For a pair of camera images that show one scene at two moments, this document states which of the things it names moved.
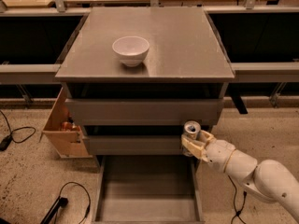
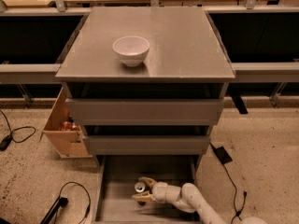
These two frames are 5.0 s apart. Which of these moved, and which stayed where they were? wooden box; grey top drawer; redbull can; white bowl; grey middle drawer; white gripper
Moved: redbull can; white gripper
Stayed: grey middle drawer; wooden box; white bowl; grey top drawer
